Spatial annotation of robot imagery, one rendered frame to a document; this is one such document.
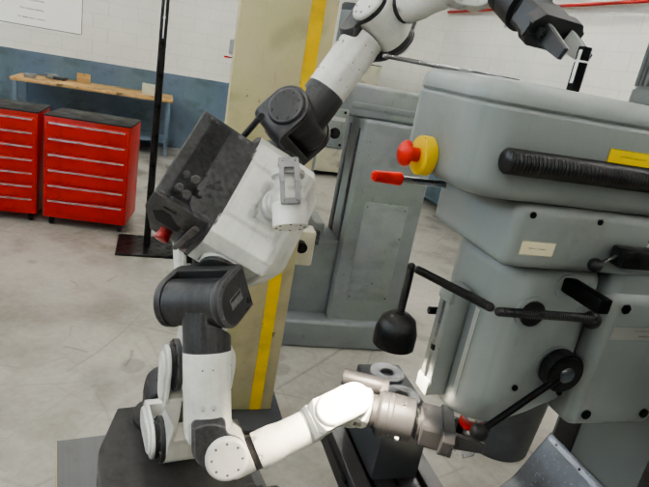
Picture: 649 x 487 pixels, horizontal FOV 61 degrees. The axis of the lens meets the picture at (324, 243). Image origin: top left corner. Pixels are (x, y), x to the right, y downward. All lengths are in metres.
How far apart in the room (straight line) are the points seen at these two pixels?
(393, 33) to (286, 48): 1.32
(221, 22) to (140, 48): 1.36
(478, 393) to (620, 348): 0.25
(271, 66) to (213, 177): 1.49
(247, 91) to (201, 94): 7.31
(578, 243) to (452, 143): 0.25
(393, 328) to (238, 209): 0.38
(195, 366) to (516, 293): 0.57
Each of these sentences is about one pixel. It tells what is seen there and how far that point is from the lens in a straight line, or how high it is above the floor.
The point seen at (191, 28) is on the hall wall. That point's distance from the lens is 9.78.
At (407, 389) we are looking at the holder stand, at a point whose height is 1.14.
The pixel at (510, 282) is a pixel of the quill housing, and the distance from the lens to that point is 0.93.
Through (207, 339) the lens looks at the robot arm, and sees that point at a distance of 1.04.
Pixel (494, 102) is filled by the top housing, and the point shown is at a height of 1.86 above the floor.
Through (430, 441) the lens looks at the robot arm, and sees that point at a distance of 1.13.
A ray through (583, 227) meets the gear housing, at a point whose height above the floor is 1.70.
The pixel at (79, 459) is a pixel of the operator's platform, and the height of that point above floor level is 0.40.
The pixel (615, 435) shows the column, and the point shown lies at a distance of 1.42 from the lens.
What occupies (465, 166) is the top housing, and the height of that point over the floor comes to 1.77.
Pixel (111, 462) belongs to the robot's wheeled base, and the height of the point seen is 0.57.
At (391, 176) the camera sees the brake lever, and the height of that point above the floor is 1.70.
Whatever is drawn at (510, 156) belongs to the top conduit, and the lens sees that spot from 0.75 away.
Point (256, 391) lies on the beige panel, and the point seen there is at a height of 0.15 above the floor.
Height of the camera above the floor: 1.87
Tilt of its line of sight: 18 degrees down
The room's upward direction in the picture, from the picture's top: 10 degrees clockwise
